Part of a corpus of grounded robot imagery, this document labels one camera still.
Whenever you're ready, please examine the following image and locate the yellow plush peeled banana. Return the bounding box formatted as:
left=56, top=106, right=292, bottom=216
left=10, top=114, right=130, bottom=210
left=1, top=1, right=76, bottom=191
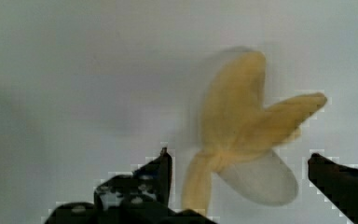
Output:
left=181, top=51, right=327, bottom=215

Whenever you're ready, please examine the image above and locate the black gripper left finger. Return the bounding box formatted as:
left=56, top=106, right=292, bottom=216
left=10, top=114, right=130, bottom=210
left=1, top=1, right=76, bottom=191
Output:
left=45, top=148, right=217, bottom=224

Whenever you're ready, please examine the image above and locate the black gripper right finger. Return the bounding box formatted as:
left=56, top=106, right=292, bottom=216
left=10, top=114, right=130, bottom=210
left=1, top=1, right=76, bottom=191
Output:
left=307, top=153, right=358, bottom=224

